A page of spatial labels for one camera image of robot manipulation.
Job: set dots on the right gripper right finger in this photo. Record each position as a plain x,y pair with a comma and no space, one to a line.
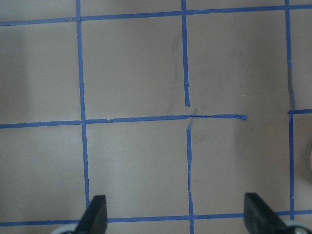
259,218

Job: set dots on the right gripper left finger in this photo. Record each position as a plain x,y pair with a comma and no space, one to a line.
94,220

